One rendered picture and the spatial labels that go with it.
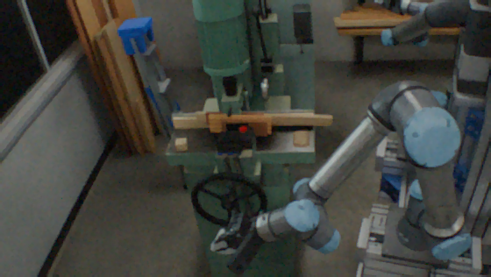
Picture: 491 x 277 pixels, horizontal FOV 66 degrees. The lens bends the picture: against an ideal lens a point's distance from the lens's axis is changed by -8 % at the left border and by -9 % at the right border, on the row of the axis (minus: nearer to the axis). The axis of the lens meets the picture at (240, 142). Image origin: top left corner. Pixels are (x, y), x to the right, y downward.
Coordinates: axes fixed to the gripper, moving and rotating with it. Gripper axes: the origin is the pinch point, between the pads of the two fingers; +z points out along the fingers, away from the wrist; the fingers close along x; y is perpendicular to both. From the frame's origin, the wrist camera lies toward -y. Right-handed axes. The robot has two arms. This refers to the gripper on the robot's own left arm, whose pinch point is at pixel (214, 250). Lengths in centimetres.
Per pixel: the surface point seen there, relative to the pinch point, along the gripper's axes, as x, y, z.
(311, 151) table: -23, 55, -9
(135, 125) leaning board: 5, 137, 148
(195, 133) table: 7, 61, 31
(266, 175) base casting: -21, 51, 13
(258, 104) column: -8, 85, 16
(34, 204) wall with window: 34, 41, 144
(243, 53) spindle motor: 21, 67, -10
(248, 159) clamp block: -4.9, 42.5, 4.6
